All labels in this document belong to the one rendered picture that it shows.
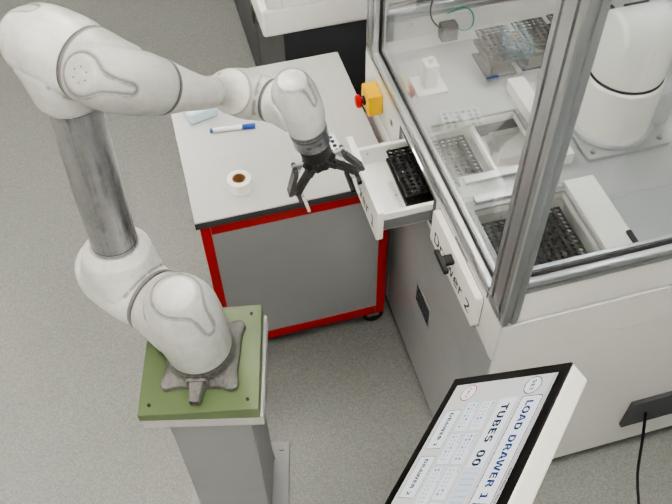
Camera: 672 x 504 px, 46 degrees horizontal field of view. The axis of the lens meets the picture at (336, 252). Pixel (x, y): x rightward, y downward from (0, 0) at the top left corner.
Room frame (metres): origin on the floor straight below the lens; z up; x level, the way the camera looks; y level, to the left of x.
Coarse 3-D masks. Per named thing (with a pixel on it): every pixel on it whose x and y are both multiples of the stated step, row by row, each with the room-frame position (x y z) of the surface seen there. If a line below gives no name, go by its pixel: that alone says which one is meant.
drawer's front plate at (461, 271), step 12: (432, 228) 1.30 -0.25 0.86; (444, 228) 1.24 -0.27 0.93; (432, 240) 1.29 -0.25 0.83; (444, 240) 1.22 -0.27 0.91; (444, 252) 1.21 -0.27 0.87; (456, 252) 1.17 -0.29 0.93; (456, 264) 1.15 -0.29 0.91; (456, 276) 1.14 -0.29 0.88; (468, 276) 1.10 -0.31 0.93; (468, 288) 1.07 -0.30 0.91; (468, 300) 1.06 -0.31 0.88; (480, 300) 1.03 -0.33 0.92; (468, 312) 1.05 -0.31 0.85; (480, 312) 1.03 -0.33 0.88
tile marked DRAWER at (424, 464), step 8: (424, 456) 0.63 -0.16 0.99; (432, 456) 0.62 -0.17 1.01; (416, 464) 0.61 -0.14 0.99; (424, 464) 0.61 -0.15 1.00; (416, 472) 0.59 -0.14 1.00; (424, 472) 0.59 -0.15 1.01; (408, 480) 0.58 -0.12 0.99; (416, 480) 0.57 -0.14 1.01; (408, 488) 0.56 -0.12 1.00; (416, 488) 0.56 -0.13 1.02; (400, 496) 0.55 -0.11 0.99; (408, 496) 0.54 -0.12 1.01
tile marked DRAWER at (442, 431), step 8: (448, 416) 0.71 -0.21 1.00; (456, 416) 0.70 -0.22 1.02; (440, 424) 0.69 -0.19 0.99; (448, 424) 0.68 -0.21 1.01; (440, 432) 0.67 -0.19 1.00; (448, 432) 0.66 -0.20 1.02; (432, 440) 0.66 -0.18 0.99; (440, 440) 0.65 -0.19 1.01; (432, 448) 0.64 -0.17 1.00; (440, 448) 0.63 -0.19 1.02
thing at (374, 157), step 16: (384, 144) 1.58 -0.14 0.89; (400, 144) 1.58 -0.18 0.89; (368, 160) 1.56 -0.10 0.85; (384, 160) 1.57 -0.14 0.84; (384, 176) 1.51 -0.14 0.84; (384, 192) 1.45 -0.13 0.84; (384, 208) 1.39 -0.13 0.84; (400, 208) 1.34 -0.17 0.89; (416, 208) 1.34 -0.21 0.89; (432, 208) 1.35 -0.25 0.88; (384, 224) 1.32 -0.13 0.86; (400, 224) 1.33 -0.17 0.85
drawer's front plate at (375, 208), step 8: (352, 144) 1.54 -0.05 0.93; (352, 152) 1.52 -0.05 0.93; (360, 160) 1.48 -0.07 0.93; (360, 176) 1.44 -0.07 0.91; (368, 176) 1.42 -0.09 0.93; (368, 184) 1.40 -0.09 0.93; (368, 192) 1.37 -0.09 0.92; (360, 200) 1.44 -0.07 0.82; (368, 200) 1.37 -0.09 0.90; (376, 200) 1.34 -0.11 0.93; (368, 208) 1.37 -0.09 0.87; (376, 208) 1.31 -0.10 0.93; (368, 216) 1.37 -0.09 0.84; (376, 216) 1.30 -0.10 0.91; (376, 224) 1.30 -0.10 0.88; (376, 232) 1.30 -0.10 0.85
